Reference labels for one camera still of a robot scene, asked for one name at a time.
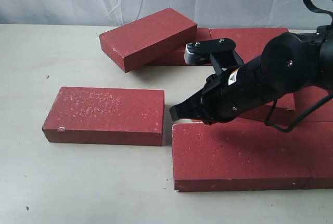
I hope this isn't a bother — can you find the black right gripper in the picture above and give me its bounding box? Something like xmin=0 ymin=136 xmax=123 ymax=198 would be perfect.
xmin=169 ymin=62 xmax=276 ymax=124

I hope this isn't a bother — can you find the red brick with white speckles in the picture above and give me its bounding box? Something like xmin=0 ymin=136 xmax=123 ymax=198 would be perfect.
xmin=42 ymin=87 xmax=164 ymax=146

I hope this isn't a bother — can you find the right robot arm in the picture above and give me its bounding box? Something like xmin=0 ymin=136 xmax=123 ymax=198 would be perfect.
xmin=170 ymin=25 xmax=332 ymax=124

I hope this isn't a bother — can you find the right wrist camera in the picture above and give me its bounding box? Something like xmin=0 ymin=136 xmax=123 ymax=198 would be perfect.
xmin=184 ymin=38 xmax=244 ymax=75

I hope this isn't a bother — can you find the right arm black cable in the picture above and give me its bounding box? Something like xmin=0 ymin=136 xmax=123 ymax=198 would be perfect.
xmin=264 ymin=0 xmax=333 ymax=134

